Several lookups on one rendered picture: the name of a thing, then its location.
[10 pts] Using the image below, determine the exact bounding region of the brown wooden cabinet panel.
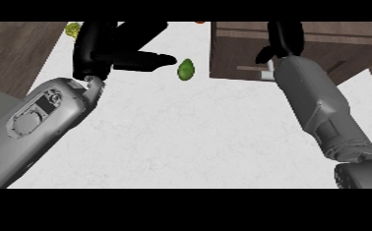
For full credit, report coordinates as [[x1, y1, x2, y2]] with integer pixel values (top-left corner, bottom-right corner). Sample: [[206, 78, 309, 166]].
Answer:
[[0, 21, 70, 101]]

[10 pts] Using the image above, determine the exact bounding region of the brown wooden drawer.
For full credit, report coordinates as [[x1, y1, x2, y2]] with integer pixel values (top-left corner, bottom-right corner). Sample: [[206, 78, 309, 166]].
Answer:
[[209, 21, 372, 87]]

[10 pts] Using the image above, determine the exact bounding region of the yellow-green round vegetable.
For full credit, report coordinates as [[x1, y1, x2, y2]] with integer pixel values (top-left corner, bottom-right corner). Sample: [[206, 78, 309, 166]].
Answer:
[[64, 22, 83, 39]]

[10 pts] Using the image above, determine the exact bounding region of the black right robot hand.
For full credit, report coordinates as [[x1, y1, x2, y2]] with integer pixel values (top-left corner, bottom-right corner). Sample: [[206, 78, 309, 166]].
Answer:
[[255, 21, 308, 65]]

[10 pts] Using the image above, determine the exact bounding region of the green avocado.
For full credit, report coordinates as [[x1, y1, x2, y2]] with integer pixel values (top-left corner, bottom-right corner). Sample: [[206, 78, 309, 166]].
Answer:
[[176, 58, 197, 82]]

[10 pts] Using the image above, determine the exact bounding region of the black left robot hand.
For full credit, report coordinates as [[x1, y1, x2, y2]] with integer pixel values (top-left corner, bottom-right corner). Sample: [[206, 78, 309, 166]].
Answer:
[[71, 21, 179, 82]]

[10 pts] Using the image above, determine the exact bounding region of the white drawer handle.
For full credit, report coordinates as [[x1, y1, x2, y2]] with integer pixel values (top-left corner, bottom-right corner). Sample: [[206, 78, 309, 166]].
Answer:
[[259, 59, 278, 81]]

